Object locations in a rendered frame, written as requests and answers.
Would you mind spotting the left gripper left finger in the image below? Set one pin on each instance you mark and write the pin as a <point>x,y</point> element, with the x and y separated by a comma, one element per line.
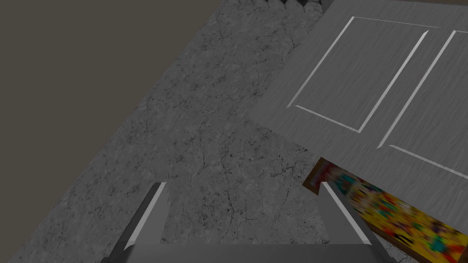
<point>148,219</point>

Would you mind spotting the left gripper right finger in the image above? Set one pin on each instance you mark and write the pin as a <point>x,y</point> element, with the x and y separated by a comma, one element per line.
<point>342,219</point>

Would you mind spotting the grey panelled door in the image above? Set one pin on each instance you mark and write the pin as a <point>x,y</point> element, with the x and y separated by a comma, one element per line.
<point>365,73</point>

